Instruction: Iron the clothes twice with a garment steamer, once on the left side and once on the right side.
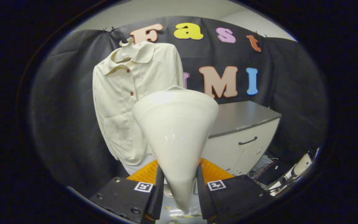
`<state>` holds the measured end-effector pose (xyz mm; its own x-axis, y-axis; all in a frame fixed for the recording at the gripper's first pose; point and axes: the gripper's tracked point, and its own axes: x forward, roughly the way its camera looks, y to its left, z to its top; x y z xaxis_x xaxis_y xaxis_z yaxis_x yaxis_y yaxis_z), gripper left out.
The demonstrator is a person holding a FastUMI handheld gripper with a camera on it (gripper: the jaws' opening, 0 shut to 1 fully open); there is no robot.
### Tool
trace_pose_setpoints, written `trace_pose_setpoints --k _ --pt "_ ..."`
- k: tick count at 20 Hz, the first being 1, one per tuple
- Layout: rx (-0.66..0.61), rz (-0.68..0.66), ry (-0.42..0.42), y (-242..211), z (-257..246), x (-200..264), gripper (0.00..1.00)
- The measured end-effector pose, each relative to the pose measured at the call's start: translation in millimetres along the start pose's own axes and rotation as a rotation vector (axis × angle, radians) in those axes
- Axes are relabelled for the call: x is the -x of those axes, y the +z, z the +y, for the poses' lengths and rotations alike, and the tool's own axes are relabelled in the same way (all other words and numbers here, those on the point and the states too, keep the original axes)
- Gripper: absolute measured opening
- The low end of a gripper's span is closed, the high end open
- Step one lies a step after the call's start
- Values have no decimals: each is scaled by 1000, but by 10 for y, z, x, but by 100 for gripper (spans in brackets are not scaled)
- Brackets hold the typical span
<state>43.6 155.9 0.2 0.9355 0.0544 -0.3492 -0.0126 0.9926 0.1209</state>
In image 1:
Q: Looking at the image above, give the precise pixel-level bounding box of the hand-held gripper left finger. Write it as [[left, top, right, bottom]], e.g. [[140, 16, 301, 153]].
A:
[[89, 160, 165, 224]]

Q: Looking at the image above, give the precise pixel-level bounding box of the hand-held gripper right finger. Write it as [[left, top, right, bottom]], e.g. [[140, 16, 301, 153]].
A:
[[197, 158, 274, 223]]

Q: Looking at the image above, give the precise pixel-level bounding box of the cream button shirt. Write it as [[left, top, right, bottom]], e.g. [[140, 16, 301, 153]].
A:
[[92, 41, 185, 167]]

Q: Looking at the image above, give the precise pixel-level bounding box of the flat black box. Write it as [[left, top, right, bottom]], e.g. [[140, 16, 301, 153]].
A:
[[257, 162, 293, 186]]

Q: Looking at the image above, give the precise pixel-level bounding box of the white cabinet with grey top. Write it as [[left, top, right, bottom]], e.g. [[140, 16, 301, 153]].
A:
[[198, 100, 282, 176]]

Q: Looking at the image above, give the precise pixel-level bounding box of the white and black device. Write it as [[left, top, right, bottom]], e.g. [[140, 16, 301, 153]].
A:
[[268, 149, 320, 196]]

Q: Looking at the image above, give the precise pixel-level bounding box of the black backdrop cloth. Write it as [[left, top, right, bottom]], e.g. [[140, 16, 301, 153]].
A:
[[30, 16, 328, 196]]

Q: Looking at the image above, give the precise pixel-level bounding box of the white plastic hanger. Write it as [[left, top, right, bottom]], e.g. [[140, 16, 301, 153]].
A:
[[114, 37, 139, 63]]

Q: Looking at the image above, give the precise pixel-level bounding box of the tangle of thin cables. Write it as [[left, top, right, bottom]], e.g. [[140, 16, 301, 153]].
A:
[[249, 157, 280, 179]]

